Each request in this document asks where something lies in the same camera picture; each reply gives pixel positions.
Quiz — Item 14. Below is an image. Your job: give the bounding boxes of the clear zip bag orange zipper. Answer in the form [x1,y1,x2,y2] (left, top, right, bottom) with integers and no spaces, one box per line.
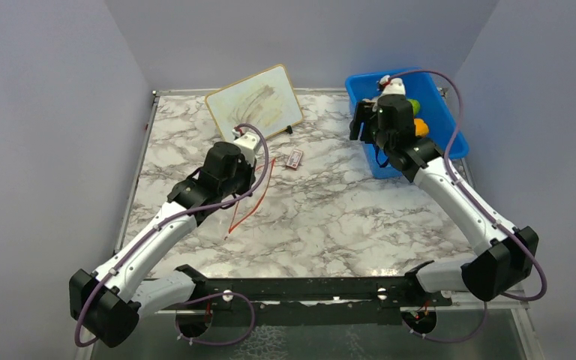
[223,156,277,239]

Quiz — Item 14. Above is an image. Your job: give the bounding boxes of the yellow bell pepper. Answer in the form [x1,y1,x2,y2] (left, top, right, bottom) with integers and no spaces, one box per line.
[414,118,430,137]

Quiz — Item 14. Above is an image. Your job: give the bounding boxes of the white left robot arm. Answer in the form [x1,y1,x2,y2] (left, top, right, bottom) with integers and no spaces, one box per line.
[68,133,270,348]

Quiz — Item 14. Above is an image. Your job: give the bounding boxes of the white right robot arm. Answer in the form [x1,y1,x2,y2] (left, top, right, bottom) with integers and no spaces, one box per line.
[349,94,542,305]

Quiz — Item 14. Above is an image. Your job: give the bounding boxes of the green lime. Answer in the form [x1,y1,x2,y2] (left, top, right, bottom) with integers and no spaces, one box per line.
[407,98,421,116]

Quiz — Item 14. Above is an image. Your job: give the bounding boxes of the blue plastic bin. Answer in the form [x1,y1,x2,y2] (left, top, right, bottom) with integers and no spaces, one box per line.
[345,67,470,179]

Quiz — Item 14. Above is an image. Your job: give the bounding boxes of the red white staple box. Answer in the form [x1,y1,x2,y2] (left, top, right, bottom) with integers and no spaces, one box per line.
[286,149,304,170]

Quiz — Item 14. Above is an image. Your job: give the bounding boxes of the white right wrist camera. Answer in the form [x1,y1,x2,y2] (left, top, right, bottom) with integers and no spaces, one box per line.
[374,75,407,100]

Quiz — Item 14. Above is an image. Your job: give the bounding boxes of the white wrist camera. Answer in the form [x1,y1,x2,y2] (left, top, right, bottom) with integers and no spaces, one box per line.
[374,75,407,100]
[232,128,262,167]

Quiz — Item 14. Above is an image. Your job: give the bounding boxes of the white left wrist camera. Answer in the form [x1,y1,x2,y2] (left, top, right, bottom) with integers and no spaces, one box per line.
[232,128,262,167]

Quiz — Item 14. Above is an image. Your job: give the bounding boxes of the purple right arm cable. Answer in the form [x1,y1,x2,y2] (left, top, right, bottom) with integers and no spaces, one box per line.
[387,68,549,302]

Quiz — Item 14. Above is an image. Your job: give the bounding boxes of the small whiteboard yellow frame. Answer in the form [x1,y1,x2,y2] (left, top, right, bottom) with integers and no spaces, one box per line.
[205,64,304,141]

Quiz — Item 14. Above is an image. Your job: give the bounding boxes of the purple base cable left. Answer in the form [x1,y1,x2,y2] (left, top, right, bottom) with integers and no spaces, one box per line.
[174,290,257,348]

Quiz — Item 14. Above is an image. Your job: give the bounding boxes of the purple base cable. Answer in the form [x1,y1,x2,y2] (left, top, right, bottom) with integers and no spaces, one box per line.
[174,290,257,348]
[400,301,488,345]

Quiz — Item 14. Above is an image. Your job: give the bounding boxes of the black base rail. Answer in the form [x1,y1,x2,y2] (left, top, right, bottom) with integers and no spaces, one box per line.
[171,265,452,327]

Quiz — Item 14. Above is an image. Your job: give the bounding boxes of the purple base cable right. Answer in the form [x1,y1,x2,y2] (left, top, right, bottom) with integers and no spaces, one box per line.
[400,301,488,345]

